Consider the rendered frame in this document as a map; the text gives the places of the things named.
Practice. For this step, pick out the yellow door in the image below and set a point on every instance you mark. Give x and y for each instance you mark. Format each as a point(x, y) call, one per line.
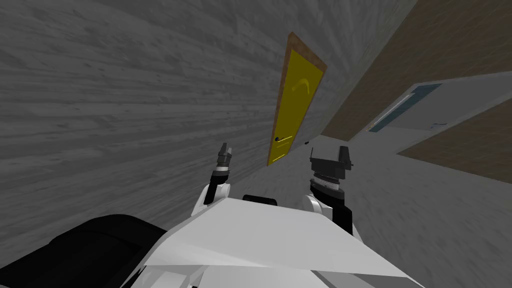
point(296, 108)

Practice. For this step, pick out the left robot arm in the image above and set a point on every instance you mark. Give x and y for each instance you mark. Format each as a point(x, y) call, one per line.
point(88, 252)

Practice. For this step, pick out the white door with blue pane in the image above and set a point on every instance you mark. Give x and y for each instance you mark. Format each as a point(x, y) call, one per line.
point(452, 106)

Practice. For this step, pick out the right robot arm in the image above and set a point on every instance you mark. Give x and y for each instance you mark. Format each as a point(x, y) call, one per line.
point(340, 208)

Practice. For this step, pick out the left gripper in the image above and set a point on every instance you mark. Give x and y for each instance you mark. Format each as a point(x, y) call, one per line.
point(222, 161)

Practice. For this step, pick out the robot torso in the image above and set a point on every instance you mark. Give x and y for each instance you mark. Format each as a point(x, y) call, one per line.
point(256, 240)

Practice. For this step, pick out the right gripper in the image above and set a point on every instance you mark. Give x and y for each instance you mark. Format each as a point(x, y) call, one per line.
point(328, 166)

